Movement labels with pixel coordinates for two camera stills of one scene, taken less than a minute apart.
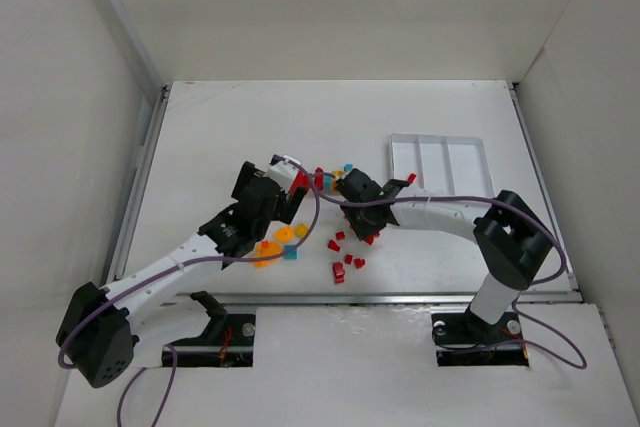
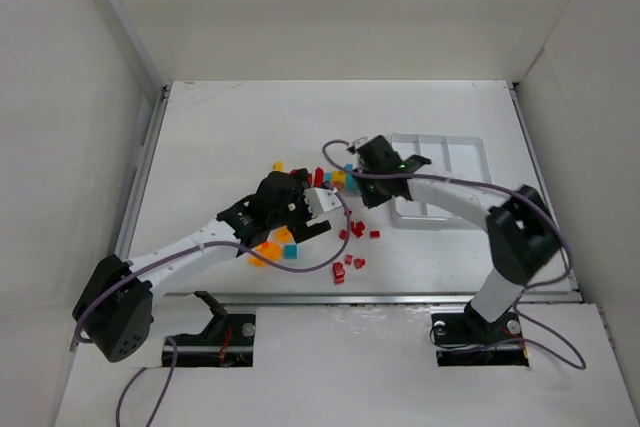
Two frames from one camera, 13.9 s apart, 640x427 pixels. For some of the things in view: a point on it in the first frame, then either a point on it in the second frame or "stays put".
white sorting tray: [444, 166] stays put
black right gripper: [367, 225] → [366, 186]
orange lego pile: [274, 248] stays put
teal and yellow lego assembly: [329, 182] stays put
